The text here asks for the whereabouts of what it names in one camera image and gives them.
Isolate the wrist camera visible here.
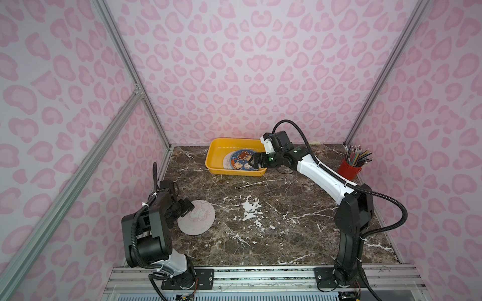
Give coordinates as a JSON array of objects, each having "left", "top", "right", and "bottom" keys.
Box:
[
  {"left": 158, "top": 179, "right": 179, "bottom": 201},
  {"left": 260, "top": 130, "right": 294, "bottom": 155}
]

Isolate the coloured pencils bundle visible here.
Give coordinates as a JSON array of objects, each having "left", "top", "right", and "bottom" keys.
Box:
[{"left": 345, "top": 145, "right": 372, "bottom": 168}]

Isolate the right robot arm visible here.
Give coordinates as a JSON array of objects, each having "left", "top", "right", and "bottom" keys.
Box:
[{"left": 249, "top": 119, "right": 409, "bottom": 296}]

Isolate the pale pink coaster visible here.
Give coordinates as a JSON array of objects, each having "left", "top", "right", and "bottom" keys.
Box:
[{"left": 177, "top": 200, "right": 215, "bottom": 236}]

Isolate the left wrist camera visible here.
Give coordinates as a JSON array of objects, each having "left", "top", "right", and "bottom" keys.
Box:
[{"left": 158, "top": 179, "right": 179, "bottom": 201}]

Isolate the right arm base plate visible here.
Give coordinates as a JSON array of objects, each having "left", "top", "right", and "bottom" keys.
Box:
[{"left": 313, "top": 267, "right": 367, "bottom": 291}]

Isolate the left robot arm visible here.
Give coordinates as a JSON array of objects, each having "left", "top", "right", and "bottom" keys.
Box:
[{"left": 121, "top": 163, "right": 198, "bottom": 300}]

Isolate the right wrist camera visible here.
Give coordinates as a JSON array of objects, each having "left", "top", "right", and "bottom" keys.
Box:
[{"left": 260, "top": 130, "right": 294, "bottom": 155}]

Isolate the white butterfly coaster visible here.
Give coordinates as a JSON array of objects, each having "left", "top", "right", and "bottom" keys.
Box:
[{"left": 222, "top": 152, "right": 233, "bottom": 170}]

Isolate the yellow plastic storage box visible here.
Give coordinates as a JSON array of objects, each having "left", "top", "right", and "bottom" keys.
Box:
[{"left": 205, "top": 138, "right": 267, "bottom": 177}]

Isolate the aluminium front rail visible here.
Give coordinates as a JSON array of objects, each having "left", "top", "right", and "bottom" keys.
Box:
[{"left": 102, "top": 264, "right": 431, "bottom": 300}]

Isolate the red pencil cup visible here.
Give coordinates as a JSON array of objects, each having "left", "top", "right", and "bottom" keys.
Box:
[{"left": 337, "top": 159, "right": 362, "bottom": 181}]

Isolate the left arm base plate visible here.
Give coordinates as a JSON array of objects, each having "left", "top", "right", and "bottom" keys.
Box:
[{"left": 161, "top": 268, "right": 215, "bottom": 290}]

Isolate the blue cartoon coaster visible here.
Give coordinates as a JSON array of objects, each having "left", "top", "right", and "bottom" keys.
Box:
[{"left": 231, "top": 149, "right": 257, "bottom": 171}]

